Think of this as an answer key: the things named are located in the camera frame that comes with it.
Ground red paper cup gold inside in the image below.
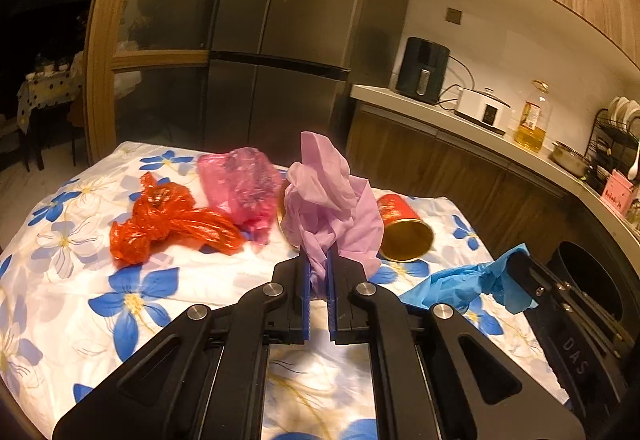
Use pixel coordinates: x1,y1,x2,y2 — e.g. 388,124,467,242
378,193,434,262

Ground purple glove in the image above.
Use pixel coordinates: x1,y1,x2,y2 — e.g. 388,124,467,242
284,131,384,299

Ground black trash bin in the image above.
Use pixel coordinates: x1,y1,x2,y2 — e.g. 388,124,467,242
546,239,640,346

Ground wooden base cabinets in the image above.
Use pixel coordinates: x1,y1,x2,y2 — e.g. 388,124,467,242
344,102,640,281

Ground pink utensil holder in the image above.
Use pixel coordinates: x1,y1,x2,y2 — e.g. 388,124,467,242
600,169,637,217

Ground steel pot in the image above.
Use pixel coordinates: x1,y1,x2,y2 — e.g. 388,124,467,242
549,141,591,179

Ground white ladle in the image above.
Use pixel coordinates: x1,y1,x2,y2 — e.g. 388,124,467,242
627,141,640,182

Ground cooking oil bottle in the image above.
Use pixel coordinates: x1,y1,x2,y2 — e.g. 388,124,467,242
514,79,552,153

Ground black dish rack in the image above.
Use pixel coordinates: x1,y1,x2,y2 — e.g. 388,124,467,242
586,96,639,194

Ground floral white blue tablecloth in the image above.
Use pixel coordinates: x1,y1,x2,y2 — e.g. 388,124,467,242
0,140,572,440

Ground white rice cooker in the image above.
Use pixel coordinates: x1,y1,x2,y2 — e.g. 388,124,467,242
454,88,512,136

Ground red mesh plastic bag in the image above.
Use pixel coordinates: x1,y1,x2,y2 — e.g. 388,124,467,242
110,172,245,266

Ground pink plastic bag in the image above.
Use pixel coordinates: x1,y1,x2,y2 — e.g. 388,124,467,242
196,146,282,245

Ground black air fryer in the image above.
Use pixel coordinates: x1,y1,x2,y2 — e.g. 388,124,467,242
396,37,450,105

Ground dark steel refrigerator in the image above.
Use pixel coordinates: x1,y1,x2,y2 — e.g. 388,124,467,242
204,0,408,165

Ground wooden glass door cabinet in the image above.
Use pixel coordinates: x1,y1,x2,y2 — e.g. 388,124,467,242
84,0,219,162

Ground wall outlet plate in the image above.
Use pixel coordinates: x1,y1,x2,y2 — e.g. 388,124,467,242
445,8,462,25

